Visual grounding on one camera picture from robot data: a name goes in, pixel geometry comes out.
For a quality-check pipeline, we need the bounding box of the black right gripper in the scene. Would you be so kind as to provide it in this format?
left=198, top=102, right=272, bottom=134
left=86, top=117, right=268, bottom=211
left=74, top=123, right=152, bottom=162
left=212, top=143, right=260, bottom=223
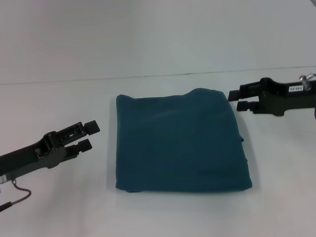
left=229, top=77, right=316, bottom=117

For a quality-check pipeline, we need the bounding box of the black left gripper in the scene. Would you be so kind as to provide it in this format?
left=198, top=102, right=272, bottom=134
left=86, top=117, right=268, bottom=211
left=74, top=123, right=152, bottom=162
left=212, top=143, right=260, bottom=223
left=0, top=120, right=101, bottom=179

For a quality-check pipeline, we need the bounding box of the teal blue t-shirt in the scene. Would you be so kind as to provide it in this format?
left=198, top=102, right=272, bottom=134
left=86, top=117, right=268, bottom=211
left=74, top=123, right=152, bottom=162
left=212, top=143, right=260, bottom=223
left=115, top=87, right=253, bottom=194

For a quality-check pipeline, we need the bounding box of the dark cable with metal plug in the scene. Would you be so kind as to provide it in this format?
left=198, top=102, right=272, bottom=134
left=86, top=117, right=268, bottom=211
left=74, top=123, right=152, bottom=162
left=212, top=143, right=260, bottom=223
left=0, top=179, right=33, bottom=210

